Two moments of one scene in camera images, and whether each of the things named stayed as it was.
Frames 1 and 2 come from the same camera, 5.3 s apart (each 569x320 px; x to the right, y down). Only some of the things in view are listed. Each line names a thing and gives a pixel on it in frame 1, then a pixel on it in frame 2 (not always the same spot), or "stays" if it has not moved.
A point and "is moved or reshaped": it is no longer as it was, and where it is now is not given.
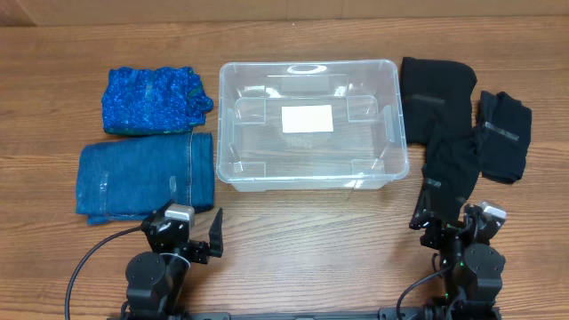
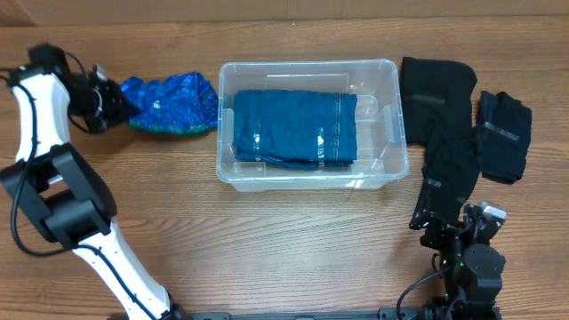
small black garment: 503,130 stays
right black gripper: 443,228 stays
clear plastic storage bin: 310,125 stays
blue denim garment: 134,180 -> 299,129
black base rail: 389,313 stays
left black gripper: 201,250 -> 121,109
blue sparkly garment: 159,100 is moved or reshaped
